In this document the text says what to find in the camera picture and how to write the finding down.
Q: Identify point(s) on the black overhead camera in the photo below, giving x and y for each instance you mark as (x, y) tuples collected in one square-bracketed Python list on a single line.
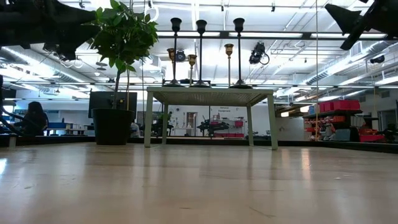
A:
[(257, 53)]

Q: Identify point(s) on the black plant pot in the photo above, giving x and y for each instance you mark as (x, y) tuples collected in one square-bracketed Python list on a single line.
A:
[(112, 127)]

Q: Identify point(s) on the white shelf with red bins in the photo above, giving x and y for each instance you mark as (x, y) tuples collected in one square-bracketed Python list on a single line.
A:
[(237, 127)]

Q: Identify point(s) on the red storage bin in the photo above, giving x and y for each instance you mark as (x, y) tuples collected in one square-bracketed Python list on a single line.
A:
[(326, 107), (346, 105), (371, 138)]

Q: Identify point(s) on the background black robot arm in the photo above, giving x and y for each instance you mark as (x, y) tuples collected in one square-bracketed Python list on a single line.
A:
[(211, 127), (158, 124)]

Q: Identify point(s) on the person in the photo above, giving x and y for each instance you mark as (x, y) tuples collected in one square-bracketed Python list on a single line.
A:
[(35, 119)]

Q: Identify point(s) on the pale green perforated metal table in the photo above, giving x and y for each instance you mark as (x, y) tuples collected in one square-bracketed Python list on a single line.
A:
[(211, 95)]

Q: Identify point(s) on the small orange box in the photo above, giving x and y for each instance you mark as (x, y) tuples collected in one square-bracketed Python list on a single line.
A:
[(339, 119)]

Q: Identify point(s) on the white background table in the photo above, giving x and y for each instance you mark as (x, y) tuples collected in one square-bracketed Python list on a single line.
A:
[(66, 128)]

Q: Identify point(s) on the white hanging hook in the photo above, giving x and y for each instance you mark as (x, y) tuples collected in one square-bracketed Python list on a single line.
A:
[(152, 11)]

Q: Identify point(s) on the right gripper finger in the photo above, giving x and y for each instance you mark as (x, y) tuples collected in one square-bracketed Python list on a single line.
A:
[(346, 20), (357, 35)]

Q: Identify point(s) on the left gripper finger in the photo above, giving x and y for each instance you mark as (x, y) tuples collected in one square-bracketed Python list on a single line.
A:
[(74, 37), (71, 15)]

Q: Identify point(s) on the silver ventilation duct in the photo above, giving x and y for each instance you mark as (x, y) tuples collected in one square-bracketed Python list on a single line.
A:
[(342, 63)]

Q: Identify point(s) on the green leafy plant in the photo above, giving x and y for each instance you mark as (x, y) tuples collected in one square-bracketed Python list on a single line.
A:
[(124, 34)]

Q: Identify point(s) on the round blue-grey device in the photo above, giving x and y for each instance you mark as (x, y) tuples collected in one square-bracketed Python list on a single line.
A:
[(181, 56)]

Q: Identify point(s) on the dark shelf unit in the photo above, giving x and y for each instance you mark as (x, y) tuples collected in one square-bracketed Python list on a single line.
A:
[(332, 113)]

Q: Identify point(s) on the gold candlestick holder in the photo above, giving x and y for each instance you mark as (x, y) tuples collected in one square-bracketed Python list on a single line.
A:
[(229, 49), (170, 53), (192, 59)]

